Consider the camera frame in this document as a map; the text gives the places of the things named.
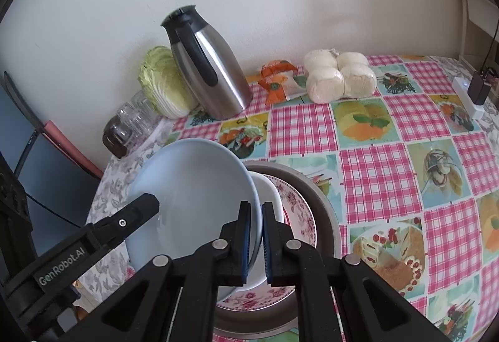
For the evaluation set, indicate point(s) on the plain white bowl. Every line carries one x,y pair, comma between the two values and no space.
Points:
271,197

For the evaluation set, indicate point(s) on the pink board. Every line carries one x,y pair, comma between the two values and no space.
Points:
66,143

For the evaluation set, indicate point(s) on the grey floral cloth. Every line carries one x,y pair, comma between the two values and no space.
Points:
113,178

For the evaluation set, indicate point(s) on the orange snack packet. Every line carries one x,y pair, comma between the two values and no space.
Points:
280,86

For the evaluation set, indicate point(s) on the stainless steel basin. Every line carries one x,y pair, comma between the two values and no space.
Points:
331,217

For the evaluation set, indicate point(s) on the pale strawberry print bowl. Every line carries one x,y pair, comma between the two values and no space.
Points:
195,190

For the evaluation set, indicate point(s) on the round floral plate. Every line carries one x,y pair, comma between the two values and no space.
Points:
300,217

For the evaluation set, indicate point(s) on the white power strip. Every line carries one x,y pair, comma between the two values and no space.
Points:
464,90

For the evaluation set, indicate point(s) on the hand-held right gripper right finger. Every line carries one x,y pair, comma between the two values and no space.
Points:
266,248

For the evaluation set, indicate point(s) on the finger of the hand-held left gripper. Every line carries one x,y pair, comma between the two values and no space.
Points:
124,219

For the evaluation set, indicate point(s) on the napa cabbage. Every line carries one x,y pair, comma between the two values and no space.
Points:
163,84

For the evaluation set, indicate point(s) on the bagged white steamed buns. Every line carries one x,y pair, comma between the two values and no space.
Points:
335,81

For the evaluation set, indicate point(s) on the stainless steel thermos jug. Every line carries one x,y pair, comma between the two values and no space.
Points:
218,77

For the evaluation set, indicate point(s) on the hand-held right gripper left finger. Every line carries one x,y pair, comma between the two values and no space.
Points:
245,248

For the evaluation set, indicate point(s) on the black charger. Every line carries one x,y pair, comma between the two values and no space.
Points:
478,86

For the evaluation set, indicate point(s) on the white wooden shelf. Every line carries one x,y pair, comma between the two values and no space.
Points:
466,30

